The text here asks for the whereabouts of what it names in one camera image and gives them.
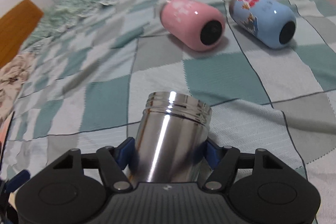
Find wooden headboard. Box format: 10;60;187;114
0;0;44;68

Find checkered green bed sheet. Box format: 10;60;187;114
1;0;335;223

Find beige crumpled clothes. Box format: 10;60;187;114
0;52;35;123

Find stainless steel cup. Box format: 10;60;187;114
127;91;212;185

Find blue cartoon cup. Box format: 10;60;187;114
229;0;296;50

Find pink cup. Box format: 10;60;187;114
159;0;226;52

